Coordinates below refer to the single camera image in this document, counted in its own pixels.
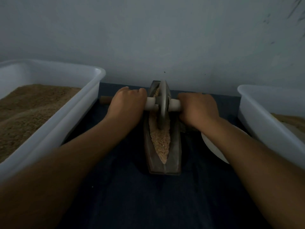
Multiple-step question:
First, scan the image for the white round plate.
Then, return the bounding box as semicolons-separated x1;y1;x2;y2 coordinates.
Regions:
200;125;248;164

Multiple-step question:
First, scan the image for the large brown grain heap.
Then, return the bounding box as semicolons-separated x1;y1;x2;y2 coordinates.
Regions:
0;84;82;163
272;113;305;134

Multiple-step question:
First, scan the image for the person's right forearm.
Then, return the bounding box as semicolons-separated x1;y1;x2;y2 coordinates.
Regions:
200;119;305;229

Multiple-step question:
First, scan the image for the white plastic tub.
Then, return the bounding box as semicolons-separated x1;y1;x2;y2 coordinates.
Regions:
237;84;305;170
0;59;106;182

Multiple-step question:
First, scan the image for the person's left hand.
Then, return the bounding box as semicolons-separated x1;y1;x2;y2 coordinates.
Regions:
104;86;148;128

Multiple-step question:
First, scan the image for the metal grinding wheel with handle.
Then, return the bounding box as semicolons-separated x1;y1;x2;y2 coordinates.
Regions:
100;80;182;130

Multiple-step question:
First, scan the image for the boat-shaped metal grinding trough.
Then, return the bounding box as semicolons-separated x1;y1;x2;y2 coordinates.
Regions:
143;80;183;175

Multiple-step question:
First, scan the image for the dark blue table cloth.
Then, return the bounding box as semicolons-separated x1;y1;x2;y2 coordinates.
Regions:
57;83;270;229

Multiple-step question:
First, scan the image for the person's left forearm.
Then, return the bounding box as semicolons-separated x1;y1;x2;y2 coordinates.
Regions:
0;117;132;229

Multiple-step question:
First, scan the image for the person's right hand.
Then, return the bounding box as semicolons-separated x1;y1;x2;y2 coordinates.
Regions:
177;92;220;131

